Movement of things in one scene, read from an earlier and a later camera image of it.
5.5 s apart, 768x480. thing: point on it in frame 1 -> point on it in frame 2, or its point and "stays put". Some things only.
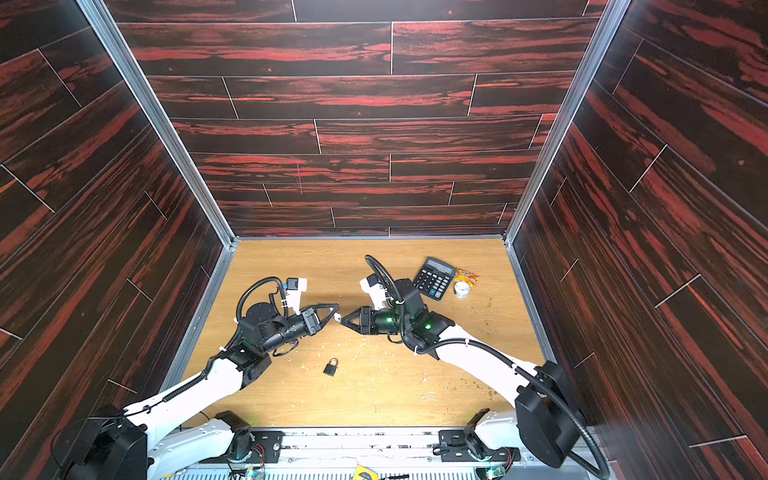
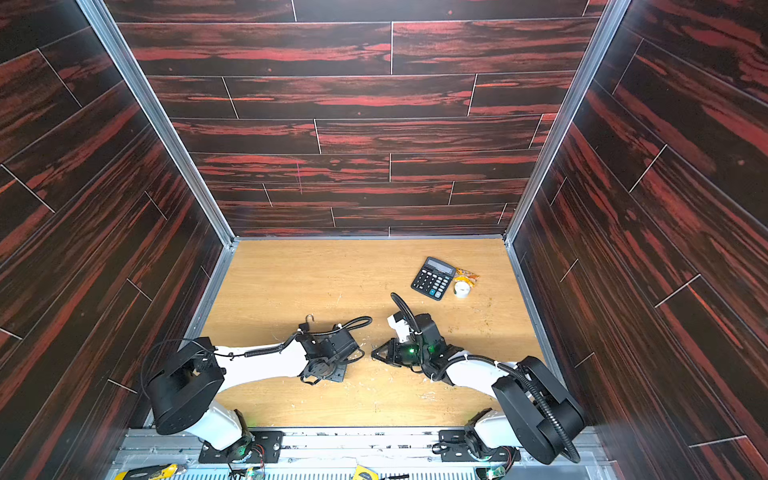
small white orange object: x=461 y=289 stays put
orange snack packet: x=461 y=275 stays put
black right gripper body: x=366 y=320 -> x=398 y=352
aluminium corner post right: x=609 y=26 stays put
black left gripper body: x=312 y=322 -> x=335 y=350
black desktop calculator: x=434 y=278 stays put
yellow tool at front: x=362 y=473 stays put
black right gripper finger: x=363 y=329 -> x=386 y=352
